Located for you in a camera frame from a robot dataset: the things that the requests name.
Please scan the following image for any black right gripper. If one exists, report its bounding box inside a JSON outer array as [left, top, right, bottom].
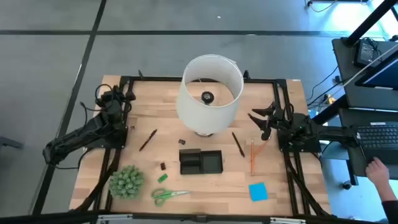
[[248, 102, 290, 141]]

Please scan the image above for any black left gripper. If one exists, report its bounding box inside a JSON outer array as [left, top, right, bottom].
[[99, 88, 137, 124]]

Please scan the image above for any black pen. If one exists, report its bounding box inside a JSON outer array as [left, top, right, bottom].
[[139, 129, 158, 152], [231, 131, 246, 158]]

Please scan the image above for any orange pencil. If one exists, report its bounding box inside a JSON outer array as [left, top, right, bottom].
[[250, 138, 256, 176]]

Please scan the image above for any black mesh desk organizer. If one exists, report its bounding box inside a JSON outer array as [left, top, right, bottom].
[[179, 148, 224, 175]]

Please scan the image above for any green marker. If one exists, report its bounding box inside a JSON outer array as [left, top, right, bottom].
[[150, 187, 192, 207]]

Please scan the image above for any person's forearm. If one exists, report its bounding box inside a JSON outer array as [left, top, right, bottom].
[[377, 182, 398, 224]]

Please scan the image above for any white shade table lamp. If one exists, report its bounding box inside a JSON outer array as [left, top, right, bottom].
[[175, 54, 245, 138]]

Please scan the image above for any black rig pole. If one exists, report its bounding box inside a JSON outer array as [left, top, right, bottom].
[[312, 94, 349, 125], [345, 0, 398, 47]]

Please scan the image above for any blue sticky note pad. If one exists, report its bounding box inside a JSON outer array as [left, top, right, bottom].
[[248, 182, 269, 203]]

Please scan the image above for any green artificial plant ball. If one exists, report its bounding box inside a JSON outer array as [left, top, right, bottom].
[[108, 164, 146, 200]]

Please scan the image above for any black computer desk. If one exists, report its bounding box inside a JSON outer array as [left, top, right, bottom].
[[331, 37, 398, 187]]

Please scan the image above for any black keyboard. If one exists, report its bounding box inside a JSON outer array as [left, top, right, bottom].
[[353, 121, 398, 165]]

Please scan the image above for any black power adapter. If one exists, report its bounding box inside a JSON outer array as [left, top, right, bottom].
[[354, 39, 379, 68]]

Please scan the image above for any computer monitor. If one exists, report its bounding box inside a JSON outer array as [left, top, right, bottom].
[[354, 49, 398, 91]]

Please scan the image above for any person's hand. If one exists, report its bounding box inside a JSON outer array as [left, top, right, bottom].
[[365, 156, 391, 187]]

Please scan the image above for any grey chair leg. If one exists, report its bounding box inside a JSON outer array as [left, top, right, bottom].
[[0, 136, 24, 151]]

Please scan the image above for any black rig crossbeam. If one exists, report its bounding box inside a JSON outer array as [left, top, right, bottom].
[[0, 210, 398, 224]]

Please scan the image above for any black metal table frame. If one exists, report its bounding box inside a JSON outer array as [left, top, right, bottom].
[[70, 70, 332, 218]]

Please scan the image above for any black floor cable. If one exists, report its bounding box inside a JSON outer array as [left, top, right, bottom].
[[306, 65, 340, 103]]

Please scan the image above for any white cable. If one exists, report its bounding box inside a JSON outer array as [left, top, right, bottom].
[[341, 43, 398, 88]]

